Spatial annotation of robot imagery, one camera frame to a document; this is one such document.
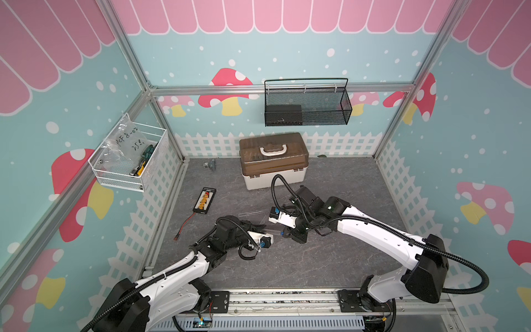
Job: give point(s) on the green yellow tool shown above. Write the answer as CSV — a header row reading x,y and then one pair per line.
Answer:
x,y
145,156

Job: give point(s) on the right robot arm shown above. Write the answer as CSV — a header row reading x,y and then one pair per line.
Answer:
x,y
424,261

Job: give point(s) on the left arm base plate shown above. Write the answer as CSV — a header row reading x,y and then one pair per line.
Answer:
x,y
214,302

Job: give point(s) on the black board yellow connectors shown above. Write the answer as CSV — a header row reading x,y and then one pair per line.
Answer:
x,y
204,201

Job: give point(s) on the brown lid storage box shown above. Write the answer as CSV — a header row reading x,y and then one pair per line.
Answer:
x,y
263,157

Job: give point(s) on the black box in basket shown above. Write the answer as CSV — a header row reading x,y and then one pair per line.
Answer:
x,y
283,115

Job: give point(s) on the black mesh wall basket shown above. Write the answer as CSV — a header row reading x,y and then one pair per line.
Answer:
x,y
324,101

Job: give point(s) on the small green circuit board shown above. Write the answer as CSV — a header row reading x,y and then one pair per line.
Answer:
x,y
202,323

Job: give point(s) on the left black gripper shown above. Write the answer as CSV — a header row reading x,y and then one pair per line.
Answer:
x,y
250,227

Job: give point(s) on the small grey metal clamp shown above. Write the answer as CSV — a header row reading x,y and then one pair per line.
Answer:
x,y
210,165

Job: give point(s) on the clear test tube diagonal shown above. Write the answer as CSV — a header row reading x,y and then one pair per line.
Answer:
x,y
275,229

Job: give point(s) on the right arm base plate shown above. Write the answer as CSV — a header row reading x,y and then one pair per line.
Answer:
x,y
354,301

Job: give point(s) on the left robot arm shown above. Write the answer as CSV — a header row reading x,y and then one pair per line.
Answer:
x,y
140,305

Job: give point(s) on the white wire wall basket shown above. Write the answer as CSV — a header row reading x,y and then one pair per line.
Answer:
x,y
118,177

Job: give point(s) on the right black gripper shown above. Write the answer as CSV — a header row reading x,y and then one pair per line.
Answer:
x,y
290,232

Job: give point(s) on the clear plastic zip bag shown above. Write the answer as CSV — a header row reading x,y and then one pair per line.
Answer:
x,y
124,145

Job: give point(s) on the clear test tube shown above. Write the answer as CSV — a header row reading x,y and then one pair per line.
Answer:
x,y
252,214

